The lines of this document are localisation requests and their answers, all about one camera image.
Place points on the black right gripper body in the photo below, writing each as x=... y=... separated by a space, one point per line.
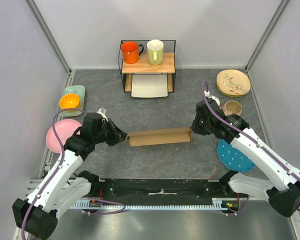
x=202 y=127

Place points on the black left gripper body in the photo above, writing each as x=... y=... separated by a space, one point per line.
x=104 y=135

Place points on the brown cardboard box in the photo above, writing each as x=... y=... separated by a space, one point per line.
x=159 y=136

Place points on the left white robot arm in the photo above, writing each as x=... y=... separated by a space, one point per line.
x=39 y=213

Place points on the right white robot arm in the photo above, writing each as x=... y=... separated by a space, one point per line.
x=282 y=189

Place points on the beige ceramic mug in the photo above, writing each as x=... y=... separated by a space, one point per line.
x=232 y=107

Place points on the pink plate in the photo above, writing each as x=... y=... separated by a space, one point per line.
x=64 y=129

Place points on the blue dotted plate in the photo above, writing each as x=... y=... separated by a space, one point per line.
x=232 y=158

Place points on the orange bowl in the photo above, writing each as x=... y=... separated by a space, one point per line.
x=69 y=102

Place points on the light green rectangular plate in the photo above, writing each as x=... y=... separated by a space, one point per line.
x=79 y=90

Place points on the floral beige plate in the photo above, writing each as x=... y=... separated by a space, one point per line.
x=233 y=83

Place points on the white tray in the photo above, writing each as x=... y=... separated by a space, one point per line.
x=149 y=86

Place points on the orange mug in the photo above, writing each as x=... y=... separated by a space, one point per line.
x=131 y=51

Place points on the pale green mug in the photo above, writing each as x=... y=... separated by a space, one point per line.
x=155 y=51

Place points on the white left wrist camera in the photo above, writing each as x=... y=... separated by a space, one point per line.
x=102 y=111

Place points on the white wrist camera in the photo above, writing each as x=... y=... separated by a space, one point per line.
x=210 y=96
x=102 y=111

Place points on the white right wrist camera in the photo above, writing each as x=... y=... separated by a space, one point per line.
x=210 y=96

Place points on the black wire wooden shelf rack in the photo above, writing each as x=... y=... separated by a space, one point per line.
x=143 y=66

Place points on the white cable duct rail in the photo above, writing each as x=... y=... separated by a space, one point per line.
x=89 y=205

